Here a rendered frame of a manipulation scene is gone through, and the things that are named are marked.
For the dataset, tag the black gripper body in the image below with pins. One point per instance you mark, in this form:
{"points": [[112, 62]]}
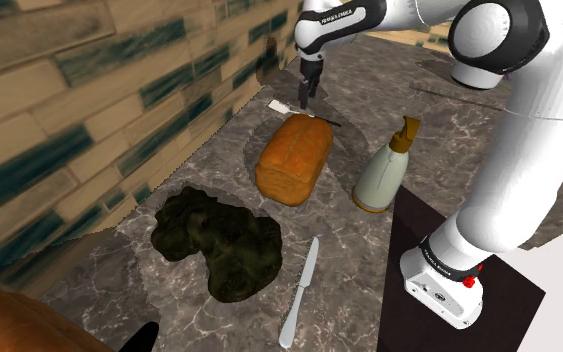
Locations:
{"points": [[312, 70]]}

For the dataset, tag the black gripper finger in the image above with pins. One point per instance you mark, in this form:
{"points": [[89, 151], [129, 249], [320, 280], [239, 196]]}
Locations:
{"points": [[302, 97], [312, 88]]}

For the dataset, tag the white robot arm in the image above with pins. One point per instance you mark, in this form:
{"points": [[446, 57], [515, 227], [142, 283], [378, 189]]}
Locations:
{"points": [[529, 146]]}

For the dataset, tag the orange bread loaf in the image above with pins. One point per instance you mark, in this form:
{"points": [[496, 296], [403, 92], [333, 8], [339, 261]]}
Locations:
{"points": [[294, 157]]}

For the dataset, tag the white bottle with tan pump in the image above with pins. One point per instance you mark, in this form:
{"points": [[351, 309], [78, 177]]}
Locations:
{"points": [[383, 175]]}

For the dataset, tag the dark green lumpy object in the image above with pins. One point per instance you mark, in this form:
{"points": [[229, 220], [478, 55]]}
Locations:
{"points": [[217, 244]]}

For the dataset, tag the silver table knife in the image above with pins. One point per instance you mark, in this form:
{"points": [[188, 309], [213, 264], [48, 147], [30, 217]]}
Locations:
{"points": [[300, 292]]}

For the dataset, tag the dark robot stand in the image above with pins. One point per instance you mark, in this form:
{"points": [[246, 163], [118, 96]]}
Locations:
{"points": [[456, 292]]}

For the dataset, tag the black rounded object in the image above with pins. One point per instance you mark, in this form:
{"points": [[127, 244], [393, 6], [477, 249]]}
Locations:
{"points": [[142, 339]]}

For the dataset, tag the large orange rounded object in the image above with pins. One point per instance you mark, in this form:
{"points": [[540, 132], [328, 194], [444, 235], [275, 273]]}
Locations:
{"points": [[13, 324]]}

